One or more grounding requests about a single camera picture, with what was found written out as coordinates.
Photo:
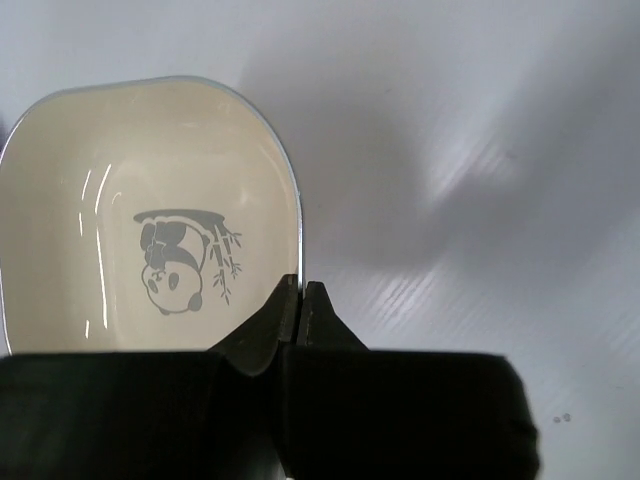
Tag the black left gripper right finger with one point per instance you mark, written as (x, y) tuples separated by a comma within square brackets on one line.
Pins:
[(349, 412)]

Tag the cream panda plate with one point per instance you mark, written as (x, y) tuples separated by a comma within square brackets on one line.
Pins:
[(147, 215)]

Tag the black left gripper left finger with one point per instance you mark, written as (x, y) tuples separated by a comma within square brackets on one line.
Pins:
[(148, 415)]

